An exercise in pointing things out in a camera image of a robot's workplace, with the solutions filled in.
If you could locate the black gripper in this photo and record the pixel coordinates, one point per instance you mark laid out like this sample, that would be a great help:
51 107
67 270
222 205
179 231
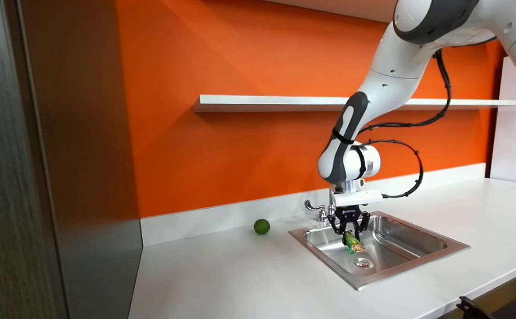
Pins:
347 217

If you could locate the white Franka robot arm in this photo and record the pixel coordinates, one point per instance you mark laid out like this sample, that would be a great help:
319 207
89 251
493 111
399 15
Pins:
399 60

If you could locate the stainless steel sink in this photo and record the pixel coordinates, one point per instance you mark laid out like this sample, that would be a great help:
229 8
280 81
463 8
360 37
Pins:
399 249

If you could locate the green lime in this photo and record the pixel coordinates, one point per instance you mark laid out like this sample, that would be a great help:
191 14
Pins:
261 226

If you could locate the white counter backsplash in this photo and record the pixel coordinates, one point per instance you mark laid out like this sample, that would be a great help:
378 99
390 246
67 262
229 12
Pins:
222 223

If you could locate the black object below counter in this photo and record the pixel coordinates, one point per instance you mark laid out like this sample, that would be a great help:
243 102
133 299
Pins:
470 309

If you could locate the dark wood cabinet panel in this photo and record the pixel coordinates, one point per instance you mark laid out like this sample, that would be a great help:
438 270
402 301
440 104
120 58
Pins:
62 178

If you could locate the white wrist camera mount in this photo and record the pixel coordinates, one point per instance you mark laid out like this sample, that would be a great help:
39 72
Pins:
356 198

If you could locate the white wall shelf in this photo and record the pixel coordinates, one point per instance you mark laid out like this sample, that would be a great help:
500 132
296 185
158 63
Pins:
268 104

